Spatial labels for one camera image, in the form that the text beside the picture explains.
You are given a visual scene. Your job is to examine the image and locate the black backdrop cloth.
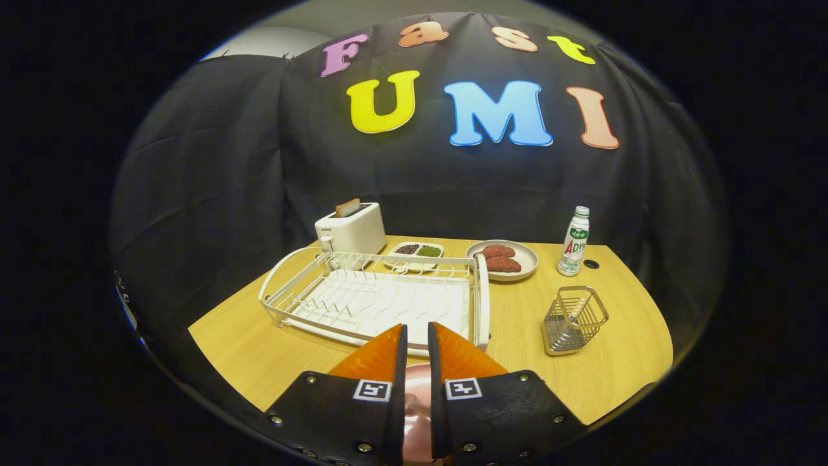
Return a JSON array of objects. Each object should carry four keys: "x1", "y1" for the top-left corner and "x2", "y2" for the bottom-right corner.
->
[{"x1": 109, "y1": 12, "x2": 728, "y2": 363}]

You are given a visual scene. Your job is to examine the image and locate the white green-label drink bottle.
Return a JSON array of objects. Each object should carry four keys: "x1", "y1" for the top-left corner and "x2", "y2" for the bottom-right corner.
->
[{"x1": 557, "y1": 206, "x2": 591, "y2": 278}]

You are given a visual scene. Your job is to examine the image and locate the pink plate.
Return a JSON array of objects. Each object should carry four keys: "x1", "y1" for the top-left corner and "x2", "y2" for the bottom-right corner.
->
[{"x1": 402, "y1": 362, "x2": 434, "y2": 464}]

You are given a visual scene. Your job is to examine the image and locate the metal wire basket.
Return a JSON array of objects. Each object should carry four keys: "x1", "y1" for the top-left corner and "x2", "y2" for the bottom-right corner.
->
[{"x1": 542, "y1": 285, "x2": 610, "y2": 357}]

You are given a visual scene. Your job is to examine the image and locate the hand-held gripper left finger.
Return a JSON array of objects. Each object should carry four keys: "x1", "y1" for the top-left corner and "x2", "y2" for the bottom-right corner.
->
[{"x1": 265, "y1": 324, "x2": 409, "y2": 466}]

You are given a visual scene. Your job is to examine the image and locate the beige plate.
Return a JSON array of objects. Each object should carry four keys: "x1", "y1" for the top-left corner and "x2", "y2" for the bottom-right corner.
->
[{"x1": 466, "y1": 239, "x2": 539, "y2": 282}]

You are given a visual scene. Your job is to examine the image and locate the white drip tray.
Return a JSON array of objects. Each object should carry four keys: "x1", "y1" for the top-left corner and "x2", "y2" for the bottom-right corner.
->
[{"x1": 288, "y1": 269, "x2": 473, "y2": 353}]

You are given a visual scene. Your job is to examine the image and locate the white divided tray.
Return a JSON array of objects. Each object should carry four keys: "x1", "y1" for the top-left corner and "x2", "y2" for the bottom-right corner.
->
[{"x1": 387, "y1": 241, "x2": 445, "y2": 271}]

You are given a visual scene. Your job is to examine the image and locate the white wire dish rack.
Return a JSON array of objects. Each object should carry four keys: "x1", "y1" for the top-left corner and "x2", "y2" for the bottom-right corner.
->
[{"x1": 258, "y1": 247, "x2": 491, "y2": 358}]

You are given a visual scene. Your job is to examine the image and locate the cream toaster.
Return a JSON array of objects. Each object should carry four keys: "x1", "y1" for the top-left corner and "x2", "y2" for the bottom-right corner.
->
[{"x1": 314, "y1": 202, "x2": 387, "y2": 256}]

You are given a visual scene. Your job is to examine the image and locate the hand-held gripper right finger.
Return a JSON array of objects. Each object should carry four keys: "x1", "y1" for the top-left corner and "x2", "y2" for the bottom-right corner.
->
[{"x1": 427, "y1": 322, "x2": 588, "y2": 466}]

